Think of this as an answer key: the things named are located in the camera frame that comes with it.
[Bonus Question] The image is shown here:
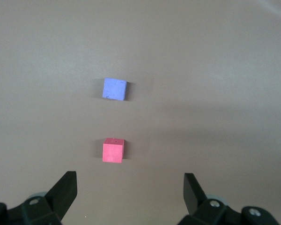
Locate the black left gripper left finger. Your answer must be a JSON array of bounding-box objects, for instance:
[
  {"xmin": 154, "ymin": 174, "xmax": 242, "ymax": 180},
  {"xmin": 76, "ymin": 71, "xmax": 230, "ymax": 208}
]
[{"xmin": 0, "ymin": 171, "xmax": 78, "ymax": 225}]

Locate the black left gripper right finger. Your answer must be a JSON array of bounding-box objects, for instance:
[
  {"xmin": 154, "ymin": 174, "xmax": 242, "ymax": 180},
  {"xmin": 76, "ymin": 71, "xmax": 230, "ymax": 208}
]
[{"xmin": 177, "ymin": 172, "xmax": 281, "ymax": 225}]

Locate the red foam cube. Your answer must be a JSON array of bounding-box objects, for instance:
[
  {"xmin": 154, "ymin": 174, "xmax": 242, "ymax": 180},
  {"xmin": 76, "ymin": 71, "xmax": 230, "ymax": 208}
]
[{"xmin": 102, "ymin": 138, "xmax": 126, "ymax": 163}]

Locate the purple foam cube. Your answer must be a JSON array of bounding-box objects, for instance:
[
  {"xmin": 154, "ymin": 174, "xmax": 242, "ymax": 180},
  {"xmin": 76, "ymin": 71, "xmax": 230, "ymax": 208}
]
[{"xmin": 102, "ymin": 77, "xmax": 128, "ymax": 101}]

